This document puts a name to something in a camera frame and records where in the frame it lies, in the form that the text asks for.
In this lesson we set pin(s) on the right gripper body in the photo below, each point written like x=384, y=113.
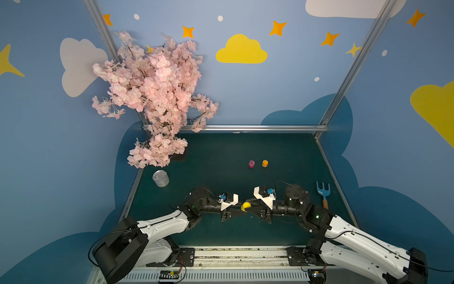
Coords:
x=266, y=209

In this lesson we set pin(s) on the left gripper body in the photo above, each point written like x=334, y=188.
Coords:
x=227, y=210

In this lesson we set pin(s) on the yellow paint jar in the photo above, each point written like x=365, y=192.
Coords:
x=245, y=206

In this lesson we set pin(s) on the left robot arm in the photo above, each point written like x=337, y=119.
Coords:
x=135, y=243

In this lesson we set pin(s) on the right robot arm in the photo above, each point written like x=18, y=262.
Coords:
x=337, y=242

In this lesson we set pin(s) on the silver metal can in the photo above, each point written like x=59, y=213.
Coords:
x=161, y=178

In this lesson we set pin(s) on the left electronics board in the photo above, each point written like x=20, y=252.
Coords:
x=169, y=277

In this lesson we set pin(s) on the electronics board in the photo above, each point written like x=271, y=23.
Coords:
x=169, y=277
x=316, y=277

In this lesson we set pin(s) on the right electronics board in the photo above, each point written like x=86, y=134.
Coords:
x=316, y=277

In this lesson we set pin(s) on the pink cherry blossom tree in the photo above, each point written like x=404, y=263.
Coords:
x=160, y=85

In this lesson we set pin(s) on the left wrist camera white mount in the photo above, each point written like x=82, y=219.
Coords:
x=228, y=199

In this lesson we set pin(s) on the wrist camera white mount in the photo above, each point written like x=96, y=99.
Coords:
x=266, y=195
x=228, y=199

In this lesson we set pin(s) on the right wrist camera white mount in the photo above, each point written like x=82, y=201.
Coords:
x=266, y=195

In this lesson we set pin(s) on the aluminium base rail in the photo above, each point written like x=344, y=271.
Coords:
x=238, y=265

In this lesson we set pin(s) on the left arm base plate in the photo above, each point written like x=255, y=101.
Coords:
x=178, y=257

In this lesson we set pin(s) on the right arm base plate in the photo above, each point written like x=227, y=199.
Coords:
x=300, y=256

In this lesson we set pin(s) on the blue garden fork wooden handle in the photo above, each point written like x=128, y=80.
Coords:
x=324, y=190

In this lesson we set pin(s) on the horizontal aluminium frame bar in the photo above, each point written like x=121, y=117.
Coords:
x=266, y=128

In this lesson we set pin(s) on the right aluminium frame post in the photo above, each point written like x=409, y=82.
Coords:
x=374, y=33

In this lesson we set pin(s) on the aluminium frame post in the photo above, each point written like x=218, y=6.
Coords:
x=103, y=29
x=374, y=33

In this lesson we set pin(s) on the left aluminium frame post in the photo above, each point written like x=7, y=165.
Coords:
x=103, y=29

